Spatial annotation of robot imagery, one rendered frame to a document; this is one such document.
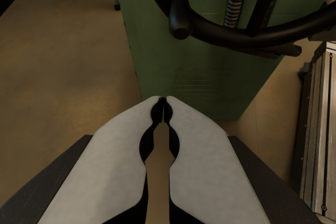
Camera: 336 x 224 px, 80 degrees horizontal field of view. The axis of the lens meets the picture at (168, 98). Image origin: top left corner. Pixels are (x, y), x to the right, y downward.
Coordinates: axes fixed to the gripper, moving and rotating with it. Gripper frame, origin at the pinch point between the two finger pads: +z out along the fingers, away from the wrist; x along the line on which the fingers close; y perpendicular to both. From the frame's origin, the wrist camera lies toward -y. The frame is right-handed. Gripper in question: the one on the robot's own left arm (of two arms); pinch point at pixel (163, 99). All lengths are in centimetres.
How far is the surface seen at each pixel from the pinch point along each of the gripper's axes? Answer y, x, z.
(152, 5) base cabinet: -1.7, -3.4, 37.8
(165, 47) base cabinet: 9.4, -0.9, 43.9
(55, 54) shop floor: 31, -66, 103
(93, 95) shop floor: 44, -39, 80
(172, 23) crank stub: -2.7, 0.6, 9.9
